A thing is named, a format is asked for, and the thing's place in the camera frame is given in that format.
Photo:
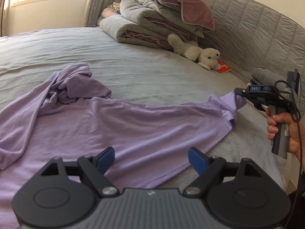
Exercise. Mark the folded grey quilt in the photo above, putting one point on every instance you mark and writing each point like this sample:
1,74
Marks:
148,23

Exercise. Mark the white plush toy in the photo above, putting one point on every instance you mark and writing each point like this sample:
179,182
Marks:
206,58

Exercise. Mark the purple garment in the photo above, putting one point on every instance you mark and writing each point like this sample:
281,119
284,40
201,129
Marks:
71,115

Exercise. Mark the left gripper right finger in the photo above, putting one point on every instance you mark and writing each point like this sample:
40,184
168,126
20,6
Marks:
209,170

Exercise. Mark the pink grey pillow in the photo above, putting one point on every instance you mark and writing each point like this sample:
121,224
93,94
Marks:
181,2

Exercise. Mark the person's right hand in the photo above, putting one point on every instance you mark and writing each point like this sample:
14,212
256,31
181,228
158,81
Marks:
294,146

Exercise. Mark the grey bed sheet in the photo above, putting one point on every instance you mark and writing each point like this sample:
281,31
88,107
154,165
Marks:
138,74

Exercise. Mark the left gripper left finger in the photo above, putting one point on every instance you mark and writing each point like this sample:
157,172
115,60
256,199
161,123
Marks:
93,171

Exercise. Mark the red booklet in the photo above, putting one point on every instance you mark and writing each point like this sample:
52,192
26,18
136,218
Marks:
223,68

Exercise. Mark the grey quilted headboard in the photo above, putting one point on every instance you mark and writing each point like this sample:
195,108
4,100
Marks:
249,34

